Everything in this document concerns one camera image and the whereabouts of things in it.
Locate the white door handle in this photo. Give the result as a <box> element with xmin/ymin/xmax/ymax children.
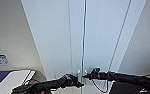
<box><xmin>83</xmin><ymin>69</ymin><xmax>88</xmax><ymax>76</ymax></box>
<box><xmin>76</xmin><ymin>69</ymin><xmax>81</xmax><ymax>76</ymax></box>

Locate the white wardrobe door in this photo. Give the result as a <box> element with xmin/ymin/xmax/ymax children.
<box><xmin>20</xmin><ymin>0</ymin><xmax>87</xmax><ymax>94</ymax></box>
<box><xmin>81</xmin><ymin>0</ymin><xmax>132</xmax><ymax>94</ymax></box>

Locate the white folding table top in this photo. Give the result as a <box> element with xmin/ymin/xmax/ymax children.
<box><xmin>0</xmin><ymin>69</ymin><xmax>37</xmax><ymax>94</ymax></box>

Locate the white wardrobe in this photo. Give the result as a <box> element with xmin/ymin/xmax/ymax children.
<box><xmin>20</xmin><ymin>0</ymin><xmax>148</xmax><ymax>94</ymax></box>

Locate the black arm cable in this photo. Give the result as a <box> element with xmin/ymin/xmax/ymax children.
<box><xmin>90</xmin><ymin>79</ymin><xmax>110</xmax><ymax>94</ymax></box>

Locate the blue white wall sticker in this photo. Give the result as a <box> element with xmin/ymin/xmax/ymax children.
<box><xmin>0</xmin><ymin>53</ymin><xmax>11</xmax><ymax>67</ymax></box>

